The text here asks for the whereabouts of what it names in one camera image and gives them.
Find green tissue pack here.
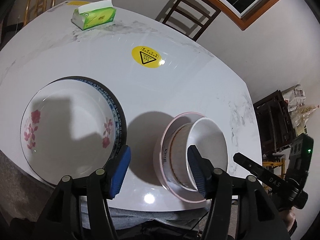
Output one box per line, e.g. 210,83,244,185
72,0,117,30

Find yellow wooden stool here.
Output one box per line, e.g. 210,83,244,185
262,154,287,178

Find stack of newspapers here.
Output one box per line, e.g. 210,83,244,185
282,84,307,113

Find person's right hand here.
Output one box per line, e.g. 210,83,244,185
281,209,298,233

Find dark carved wooden chair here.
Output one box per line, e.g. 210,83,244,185
253,89,297,155

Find white plate with red roses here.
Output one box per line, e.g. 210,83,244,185
20,79,117,188

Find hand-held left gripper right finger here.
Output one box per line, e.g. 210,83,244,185
187,145,292,240

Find dark wooden ladder-back chair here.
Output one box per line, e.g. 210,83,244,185
155,0,222,42

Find pink bowl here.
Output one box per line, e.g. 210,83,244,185
153,112,228,203

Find clear plastic bag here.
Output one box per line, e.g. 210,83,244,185
291,104,320,136

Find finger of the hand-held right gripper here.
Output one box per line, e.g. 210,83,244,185
233,152,288,189

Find white bowl with rabbit print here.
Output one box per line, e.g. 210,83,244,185
171,117,228,192

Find round yellow warning sticker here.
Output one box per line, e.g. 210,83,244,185
132,45,160,69

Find grey pants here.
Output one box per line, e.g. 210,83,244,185
80,195,213,233

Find white bowl with blue stripes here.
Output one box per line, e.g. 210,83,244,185
160,124,200,193

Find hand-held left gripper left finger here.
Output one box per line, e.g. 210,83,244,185
32,145,132,240

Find large blue floral plate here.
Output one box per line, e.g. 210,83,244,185
35,76,128,187

